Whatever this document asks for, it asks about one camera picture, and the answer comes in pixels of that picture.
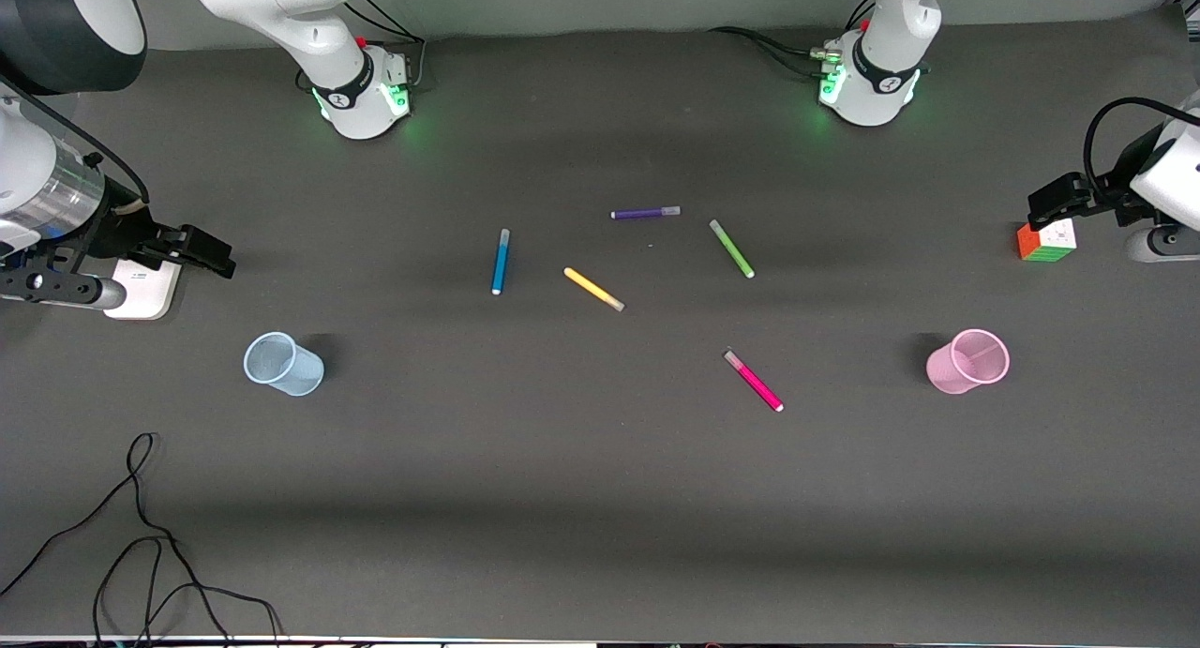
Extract green marker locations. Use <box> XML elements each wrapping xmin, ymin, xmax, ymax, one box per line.
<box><xmin>708</xmin><ymin>219</ymin><xmax>756</xmax><ymax>279</ymax></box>

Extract black arm hose cable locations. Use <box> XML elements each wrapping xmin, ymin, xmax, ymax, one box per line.
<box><xmin>1082</xmin><ymin>97</ymin><xmax>1200</xmax><ymax>199</ymax></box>
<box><xmin>0</xmin><ymin>78</ymin><xmax>151</xmax><ymax>206</ymax></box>

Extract translucent pink plastic cup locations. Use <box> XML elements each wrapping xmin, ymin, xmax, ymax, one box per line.
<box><xmin>925</xmin><ymin>328</ymin><xmax>1012</xmax><ymax>396</ymax></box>

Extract translucent blue plastic cup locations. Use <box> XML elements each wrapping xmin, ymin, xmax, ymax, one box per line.
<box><xmin>243</xmin><ymin>331</ymin><xmax>326</xmax><ymax>398</ymax></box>

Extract white stand with flat base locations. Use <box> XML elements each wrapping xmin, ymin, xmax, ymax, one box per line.
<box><xmin>101</xmin><ymin>257</ymin><xmax>185</xmax><ymax>322</ymax></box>

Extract yellow marker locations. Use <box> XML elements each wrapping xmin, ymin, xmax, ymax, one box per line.
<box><xmin>562</xmin><ymin>266</ymin><xmax>626</xmax><ymax>313</ymax></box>

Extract pink marker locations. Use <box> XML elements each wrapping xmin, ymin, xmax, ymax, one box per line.
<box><xmin>723</xmin><ymin>349</ymin><xmax>785</xmax><ymax>413</ymax></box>

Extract multicoloured puzzle cube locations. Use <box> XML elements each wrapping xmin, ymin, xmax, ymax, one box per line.
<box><xmin>1016</xmin><ymin>219</ymin><xmax>1078</xmax><ymax>264</ymax></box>

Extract black right arm hose cable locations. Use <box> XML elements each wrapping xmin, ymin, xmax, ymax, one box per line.
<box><xmin>0</xmin><ymin>78</ymin><xmax>151</xmax><ymax>206</ymax></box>

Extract black right arm base cables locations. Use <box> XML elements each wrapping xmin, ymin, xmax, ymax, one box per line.
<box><xmin>295</xmin><ymin>0</ymin><xmax>428</xmax><ymax>94</ymax></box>

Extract black left arm base cables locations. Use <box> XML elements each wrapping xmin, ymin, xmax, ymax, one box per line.
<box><xmin>708</xmin><ymin>0</ymin><xmax>878</xmax><ymax>79</ymax></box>

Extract black arm base cables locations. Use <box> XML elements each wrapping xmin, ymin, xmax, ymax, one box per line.
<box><xmin>708</xmin><ymin>0</ymin><xmax>878</xmax><ymax>79</ymax></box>
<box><xmin>295</xmin><ymin>0</ymin><xmax>428</xmax><ymax>94</ymax></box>

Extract thin black loose cable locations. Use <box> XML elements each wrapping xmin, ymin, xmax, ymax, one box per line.
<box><xmin>0</xmin><ymin>431</ymin><xmax>284</xmax><ymax>648</ymax></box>

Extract black left arm hose cable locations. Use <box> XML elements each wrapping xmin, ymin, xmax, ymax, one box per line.
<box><xmin>1082</xmin><ymin>97</ymin><xmax>1200</xmax><ymax>199</ymax></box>

